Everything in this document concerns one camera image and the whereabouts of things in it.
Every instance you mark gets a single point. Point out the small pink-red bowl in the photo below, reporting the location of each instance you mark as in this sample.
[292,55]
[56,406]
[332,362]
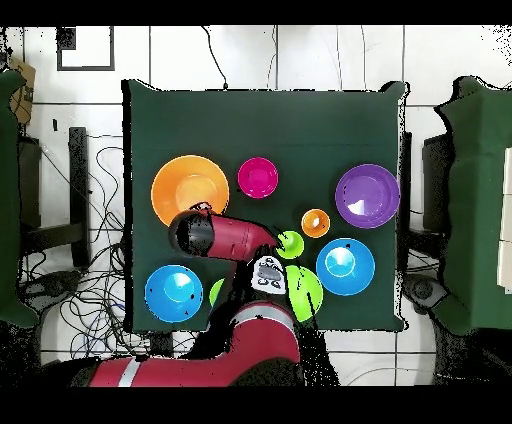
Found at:
[258,178]

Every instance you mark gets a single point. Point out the large yellow-orange bowl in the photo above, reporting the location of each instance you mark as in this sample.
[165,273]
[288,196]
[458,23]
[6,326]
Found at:
[188,184]

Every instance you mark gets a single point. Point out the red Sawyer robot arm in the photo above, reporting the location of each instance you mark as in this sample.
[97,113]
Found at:
[236,236]

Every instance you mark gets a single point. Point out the green plastic cup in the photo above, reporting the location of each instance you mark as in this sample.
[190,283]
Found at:
[294,246]

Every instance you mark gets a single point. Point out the orange plastic cup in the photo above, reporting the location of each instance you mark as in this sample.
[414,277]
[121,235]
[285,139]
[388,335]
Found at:
[315,223]

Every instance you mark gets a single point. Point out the small green bowl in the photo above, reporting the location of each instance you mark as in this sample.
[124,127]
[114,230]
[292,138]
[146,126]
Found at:
[216,292]

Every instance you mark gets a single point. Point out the dark green tablecloth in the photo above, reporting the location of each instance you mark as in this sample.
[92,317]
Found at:
[280,120]

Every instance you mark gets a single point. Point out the large green bowl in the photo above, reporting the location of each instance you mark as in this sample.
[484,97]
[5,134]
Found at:
[314,290]

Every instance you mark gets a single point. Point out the blue plastic bowl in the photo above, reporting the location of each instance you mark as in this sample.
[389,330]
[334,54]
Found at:
[173,294]
[345,266]

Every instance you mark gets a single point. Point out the purple shallow bowl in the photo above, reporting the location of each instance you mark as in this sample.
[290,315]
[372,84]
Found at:
[368,196]

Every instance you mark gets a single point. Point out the dark grey stand foot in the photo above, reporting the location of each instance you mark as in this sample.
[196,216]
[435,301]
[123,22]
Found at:
[424,290]
[52,286]

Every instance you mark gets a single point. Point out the green cloth side table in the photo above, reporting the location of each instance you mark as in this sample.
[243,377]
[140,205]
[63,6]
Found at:
[8,200]
[476,200]

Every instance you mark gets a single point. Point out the cardboard box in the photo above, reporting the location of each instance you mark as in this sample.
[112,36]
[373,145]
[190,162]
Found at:
[24,80]

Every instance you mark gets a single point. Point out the black metal frame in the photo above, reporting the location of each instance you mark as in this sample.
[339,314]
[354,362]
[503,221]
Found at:
[78,180]

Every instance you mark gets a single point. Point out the black floor frame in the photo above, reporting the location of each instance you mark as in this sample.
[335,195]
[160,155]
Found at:
[66,40]

